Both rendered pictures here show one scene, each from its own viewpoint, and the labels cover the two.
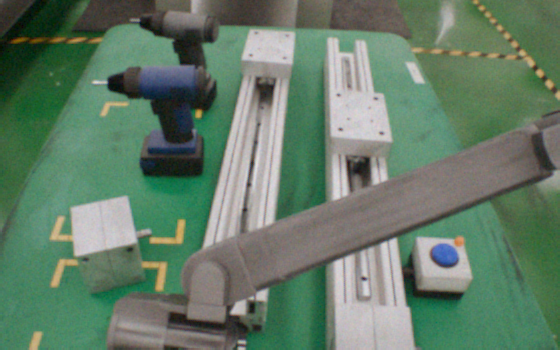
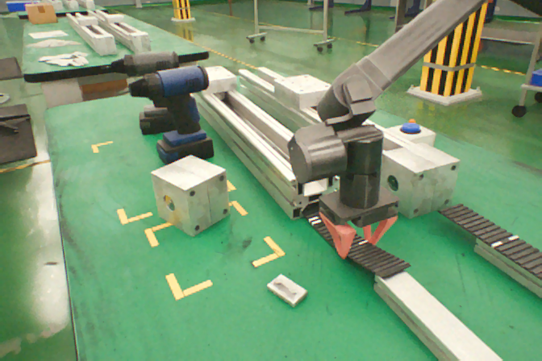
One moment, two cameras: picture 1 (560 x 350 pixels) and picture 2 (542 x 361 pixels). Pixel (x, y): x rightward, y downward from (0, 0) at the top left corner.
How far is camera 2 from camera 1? 46 cm
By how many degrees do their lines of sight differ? 24
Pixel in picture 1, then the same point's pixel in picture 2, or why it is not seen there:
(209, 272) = (356, 79)
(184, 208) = not seen: hidden behind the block
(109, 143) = (119, 163)
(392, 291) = (404, 143)
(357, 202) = (403, 32)
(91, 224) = (179, 173)
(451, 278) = (424, 137)
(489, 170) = (457, 2)
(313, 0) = not seen: hidden behind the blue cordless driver
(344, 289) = not seen: hidden behind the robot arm
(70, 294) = (175, 243)
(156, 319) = (327, 134)
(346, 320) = (397, 155)
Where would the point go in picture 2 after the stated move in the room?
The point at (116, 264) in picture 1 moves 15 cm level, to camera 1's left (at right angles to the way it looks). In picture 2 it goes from (212, 197) to (122, 219)
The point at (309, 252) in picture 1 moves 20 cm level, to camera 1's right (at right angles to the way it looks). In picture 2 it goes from (394, 64) to (494, 47)
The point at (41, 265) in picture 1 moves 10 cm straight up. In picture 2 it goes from (130, 239) to (118, 189)
